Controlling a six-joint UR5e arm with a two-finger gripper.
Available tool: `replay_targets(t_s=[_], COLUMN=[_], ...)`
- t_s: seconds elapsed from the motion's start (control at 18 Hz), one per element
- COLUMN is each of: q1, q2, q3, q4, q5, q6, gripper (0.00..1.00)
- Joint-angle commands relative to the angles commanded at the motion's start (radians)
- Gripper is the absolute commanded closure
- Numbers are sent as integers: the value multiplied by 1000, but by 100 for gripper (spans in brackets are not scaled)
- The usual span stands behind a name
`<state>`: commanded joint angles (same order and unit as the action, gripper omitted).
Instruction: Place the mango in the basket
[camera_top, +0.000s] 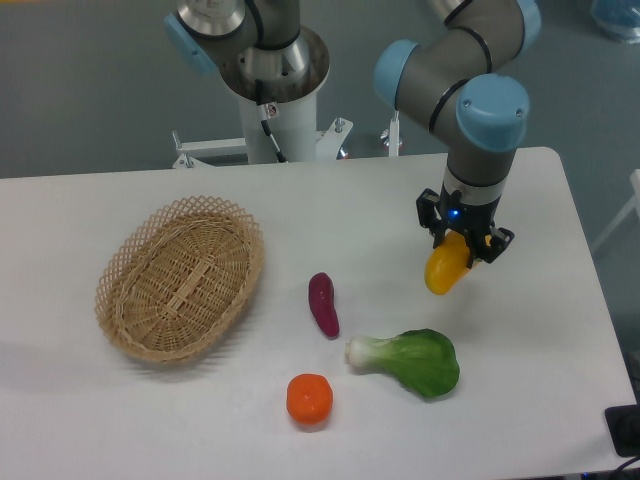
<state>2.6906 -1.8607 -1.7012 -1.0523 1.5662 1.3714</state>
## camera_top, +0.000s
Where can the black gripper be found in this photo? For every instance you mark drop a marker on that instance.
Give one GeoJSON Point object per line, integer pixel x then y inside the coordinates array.
{"type": "Point", "coordinates": [463, 207]}

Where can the yellow mango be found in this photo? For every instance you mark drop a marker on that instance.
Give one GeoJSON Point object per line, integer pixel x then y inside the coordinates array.
{"type": "Point", "coordinates": [448, 264]}

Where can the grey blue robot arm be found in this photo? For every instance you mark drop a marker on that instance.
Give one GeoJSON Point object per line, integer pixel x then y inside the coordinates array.
{"type": "Point", "coordinates": [451, 88]}

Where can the woven wicker basket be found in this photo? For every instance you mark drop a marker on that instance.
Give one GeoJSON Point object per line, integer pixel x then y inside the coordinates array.
{"type": "Point", "coordinates": [180, 281]}

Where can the green bok choy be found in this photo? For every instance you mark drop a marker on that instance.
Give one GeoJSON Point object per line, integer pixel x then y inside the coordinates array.
{"type": "Point", "coordinates": [423, 361]}

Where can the purple sweet potato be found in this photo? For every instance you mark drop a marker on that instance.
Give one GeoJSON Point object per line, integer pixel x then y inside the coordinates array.
{"type": "Point", "coordinates": [321, 303]}

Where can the orange tangerine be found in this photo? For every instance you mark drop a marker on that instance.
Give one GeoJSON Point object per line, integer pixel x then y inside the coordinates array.
{"type": "Point", "coordinates": [309, 399]}

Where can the black device at table edge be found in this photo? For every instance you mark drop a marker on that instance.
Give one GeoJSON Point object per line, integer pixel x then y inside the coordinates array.
{"type": "Point", "coordinates": [623, 426]}

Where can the blue object top right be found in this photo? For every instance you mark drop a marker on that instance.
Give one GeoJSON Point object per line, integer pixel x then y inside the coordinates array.
{"type": "Point", "coordinates": [619, 19]}

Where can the white frame at right edge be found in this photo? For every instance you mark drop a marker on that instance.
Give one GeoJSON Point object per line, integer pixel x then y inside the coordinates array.
{"type": "Point", "coordinates": [628, 210]}

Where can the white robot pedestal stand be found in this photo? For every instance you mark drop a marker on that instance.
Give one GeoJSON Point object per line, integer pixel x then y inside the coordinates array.
{"type": "Point", "coordinates": [276, 93]}

